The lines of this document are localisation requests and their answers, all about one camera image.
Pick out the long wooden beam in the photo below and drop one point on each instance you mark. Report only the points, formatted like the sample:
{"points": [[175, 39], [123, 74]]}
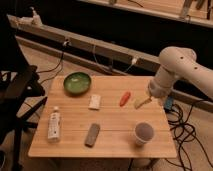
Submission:
{"points": [[90, 45]]}

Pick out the blue box on floor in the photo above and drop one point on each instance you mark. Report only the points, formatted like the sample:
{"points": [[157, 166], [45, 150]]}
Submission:
{"points": [[168, 103]]}

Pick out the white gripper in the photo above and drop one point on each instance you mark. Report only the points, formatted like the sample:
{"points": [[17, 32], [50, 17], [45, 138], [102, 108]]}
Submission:
{"points": [[158, 87]]}

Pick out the green bowl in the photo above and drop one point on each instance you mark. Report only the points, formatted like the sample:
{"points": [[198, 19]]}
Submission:
{"points": [[77, 83]]}

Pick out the wooden table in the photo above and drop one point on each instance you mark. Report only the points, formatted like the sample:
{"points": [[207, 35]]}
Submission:
{"points": [[116, 135]]}

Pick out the white spray bottle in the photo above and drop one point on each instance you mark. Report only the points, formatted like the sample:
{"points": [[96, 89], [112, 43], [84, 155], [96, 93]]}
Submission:
{"points": [[36, 18]]}

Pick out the white tube bottle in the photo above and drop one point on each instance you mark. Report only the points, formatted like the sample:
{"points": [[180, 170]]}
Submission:
{"points": [[54, 125]]}

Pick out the orange carrot toy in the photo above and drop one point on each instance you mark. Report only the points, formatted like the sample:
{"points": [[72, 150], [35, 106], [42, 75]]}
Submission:
{"points": [[124, 98]]}

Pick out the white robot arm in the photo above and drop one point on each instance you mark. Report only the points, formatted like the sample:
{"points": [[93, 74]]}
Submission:
{"points": [[177, 63]]}

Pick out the white sponge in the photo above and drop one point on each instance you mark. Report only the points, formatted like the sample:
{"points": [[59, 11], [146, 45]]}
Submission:
{"points": [[95, 101]]}

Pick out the black chair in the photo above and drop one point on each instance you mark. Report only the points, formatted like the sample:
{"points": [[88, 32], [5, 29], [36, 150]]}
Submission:
{"points": [[13, 92]]}

